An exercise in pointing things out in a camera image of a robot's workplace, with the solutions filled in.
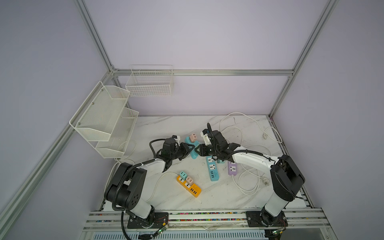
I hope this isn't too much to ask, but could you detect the green plug on orange strip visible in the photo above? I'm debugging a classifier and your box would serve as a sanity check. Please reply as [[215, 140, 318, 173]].
[[179, 171, 188, 180]]

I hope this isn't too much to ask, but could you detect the aluminium front rail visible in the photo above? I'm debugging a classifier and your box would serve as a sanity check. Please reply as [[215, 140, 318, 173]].
[[83, 208, 331, 232]]

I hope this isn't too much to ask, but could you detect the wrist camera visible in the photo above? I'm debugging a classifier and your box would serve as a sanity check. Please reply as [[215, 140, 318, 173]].
[[201, 129, 212, 146], [172, 135, 181, 143]]

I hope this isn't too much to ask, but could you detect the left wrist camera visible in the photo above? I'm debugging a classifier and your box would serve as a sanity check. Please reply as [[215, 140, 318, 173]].
[[172, 135, 181, 143]]

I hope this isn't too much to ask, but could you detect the white cable of blue strip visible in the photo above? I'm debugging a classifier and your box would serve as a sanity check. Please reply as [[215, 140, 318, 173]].
[[218, 111, 283, 151]]

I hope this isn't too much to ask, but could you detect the orange power strip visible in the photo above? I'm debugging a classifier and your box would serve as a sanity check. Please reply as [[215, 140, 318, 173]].
[[177, 176, 202, 198]]

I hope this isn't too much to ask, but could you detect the teal triangular power strip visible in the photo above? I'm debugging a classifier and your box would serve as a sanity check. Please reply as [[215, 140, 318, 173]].
[[185, 134, 200, 159]]

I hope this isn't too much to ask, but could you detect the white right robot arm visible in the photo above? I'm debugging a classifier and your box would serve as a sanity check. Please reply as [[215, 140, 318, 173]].
[[196, 128, 305, 227]]

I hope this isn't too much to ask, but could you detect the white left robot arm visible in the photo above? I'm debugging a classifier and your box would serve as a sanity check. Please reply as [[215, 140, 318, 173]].
[[104, 136, 196, 220]]

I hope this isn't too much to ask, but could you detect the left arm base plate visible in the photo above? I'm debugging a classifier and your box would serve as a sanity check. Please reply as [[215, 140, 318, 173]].
[[126, 212, 169, 229]]

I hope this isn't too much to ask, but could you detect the white wire basket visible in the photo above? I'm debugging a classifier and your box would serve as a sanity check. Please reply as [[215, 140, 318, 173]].
[[126, 65, 174, 97]]

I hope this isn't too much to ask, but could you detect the purple power strip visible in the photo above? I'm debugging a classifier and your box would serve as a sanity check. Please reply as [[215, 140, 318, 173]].
[[228, 161, 238, 176]]

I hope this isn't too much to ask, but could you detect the white cable of purple strip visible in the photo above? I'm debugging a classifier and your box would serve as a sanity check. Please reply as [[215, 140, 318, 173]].
[[232, 143, 272, 196]]

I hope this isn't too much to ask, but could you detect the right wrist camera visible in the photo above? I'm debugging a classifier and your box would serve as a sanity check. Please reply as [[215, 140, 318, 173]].
[[201, 129, 212, 146]]

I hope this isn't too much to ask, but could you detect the small white mesh shelf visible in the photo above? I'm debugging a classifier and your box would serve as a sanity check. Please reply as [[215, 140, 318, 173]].
[[96, 108, 139, 159]]

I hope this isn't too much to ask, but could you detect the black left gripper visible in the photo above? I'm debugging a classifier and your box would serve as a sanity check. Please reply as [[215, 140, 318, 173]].
[[170, 142, 194, 161]]

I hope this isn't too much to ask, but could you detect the blue rectangular power strip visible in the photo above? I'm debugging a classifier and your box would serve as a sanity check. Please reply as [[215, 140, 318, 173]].
[[206, 156, 219, 182]]

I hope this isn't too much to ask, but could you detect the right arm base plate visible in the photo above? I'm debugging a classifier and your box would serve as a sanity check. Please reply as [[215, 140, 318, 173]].
[[246, 210, 288, 228]]

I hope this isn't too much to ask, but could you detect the large white mesh shelf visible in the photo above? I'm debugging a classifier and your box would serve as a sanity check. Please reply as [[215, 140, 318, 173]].
[[69, 82, 130, 142]]

